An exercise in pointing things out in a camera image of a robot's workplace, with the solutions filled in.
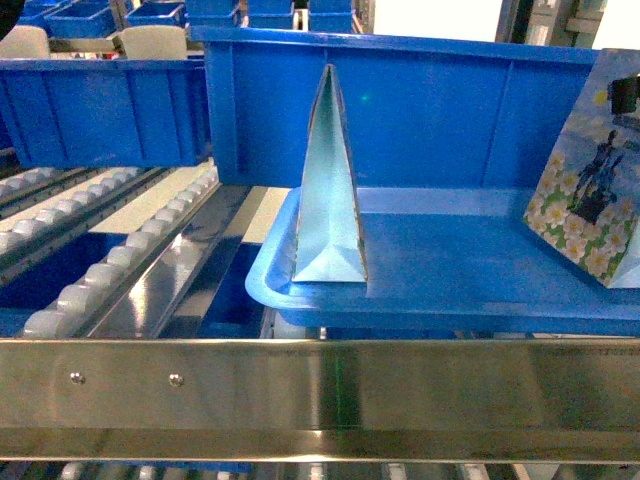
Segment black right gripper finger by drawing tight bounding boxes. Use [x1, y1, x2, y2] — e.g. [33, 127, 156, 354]
[607, 76, 639, 115]

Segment flower gift bag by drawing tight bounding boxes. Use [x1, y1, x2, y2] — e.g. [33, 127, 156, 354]
[523, 49, 639, 289]
[292, 64, 367, 283]

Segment large blue bin behind tray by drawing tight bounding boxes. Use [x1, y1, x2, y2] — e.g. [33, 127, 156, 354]
[190, 26, 598, 188]

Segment blue plastic tray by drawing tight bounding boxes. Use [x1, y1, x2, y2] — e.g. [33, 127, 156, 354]
[245, 188, 639, 336]

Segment grey chair backrest right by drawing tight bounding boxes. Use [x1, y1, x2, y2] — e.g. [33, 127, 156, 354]
[119, 25, 188, 60]

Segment grey chair backrest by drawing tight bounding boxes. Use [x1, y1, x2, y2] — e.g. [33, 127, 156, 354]
[119, 25, 188, 60]
[0, 25, 51, 59]

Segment blue bin on left rollers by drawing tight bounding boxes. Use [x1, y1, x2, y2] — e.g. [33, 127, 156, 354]
[1, 59, 212, 169]

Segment white roller track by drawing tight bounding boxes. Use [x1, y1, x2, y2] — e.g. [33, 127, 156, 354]
[21, 166, 219, 339]

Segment grey chair backrest left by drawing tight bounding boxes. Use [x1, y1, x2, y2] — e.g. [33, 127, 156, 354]
[0, 25, 51, 59]

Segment stainless steel front rail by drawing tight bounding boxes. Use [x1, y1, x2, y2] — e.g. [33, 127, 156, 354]
[1, 339, 639, 464]

